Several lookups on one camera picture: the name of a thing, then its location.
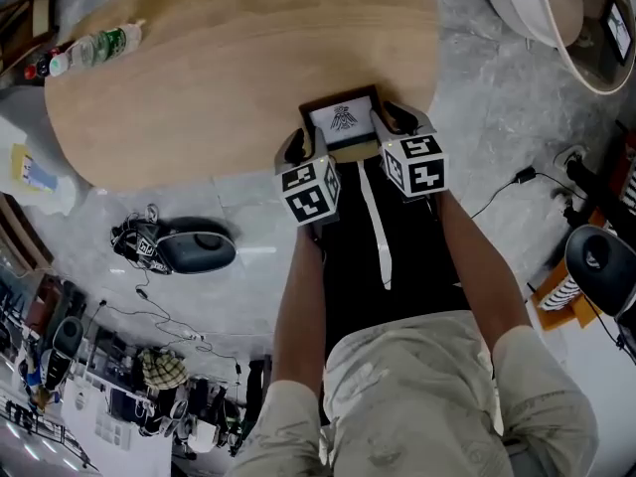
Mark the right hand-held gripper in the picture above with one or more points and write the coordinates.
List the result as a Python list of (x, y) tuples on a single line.
[(416, 167)]

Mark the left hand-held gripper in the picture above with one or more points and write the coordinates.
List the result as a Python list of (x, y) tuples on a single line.
[(308, 193)]

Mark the black picture frame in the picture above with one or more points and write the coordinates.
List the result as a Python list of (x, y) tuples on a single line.
[(343, 120)]

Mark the person's right forearm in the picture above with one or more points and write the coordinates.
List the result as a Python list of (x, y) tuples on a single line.
[(479, 271)]

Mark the person's left forearm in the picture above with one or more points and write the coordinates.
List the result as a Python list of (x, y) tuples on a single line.
[(300, 306)]

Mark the small black framed picture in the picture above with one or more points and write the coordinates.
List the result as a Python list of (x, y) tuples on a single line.
[(617, 30)]

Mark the person's black trousers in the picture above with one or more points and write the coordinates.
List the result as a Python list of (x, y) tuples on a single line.
[(353, 266)]

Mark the white floor socket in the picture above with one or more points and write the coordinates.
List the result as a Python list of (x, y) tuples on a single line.
[(571, 157)]

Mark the white round tub chair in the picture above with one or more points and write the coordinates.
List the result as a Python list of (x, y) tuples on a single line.
[(536, 3)]

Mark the clear green-label water bottle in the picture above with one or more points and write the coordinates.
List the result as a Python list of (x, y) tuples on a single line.
[(97, 47)]

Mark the white plastic bag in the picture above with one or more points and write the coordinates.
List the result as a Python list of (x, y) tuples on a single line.
[(62, 194)]

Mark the orange box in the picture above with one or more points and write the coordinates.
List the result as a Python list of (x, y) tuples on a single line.
[(564, 311)]

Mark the yellow plaid cloth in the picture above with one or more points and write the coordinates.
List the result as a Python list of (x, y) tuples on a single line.
[(164, 368)]

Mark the yellow and blue packet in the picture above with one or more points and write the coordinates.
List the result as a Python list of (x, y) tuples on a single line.
[(32, 172)]

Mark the dark red-cap bottle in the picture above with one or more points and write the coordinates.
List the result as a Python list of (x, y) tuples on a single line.
[(39, 66)]

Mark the person's beige shirt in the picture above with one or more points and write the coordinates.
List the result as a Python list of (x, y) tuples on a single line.
[(422, 405)]

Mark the brown cardboard box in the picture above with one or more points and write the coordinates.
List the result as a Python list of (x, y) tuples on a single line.
[(27, 23)]

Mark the black and grey chair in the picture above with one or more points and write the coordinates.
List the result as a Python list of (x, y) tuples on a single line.
[(67, 336)]

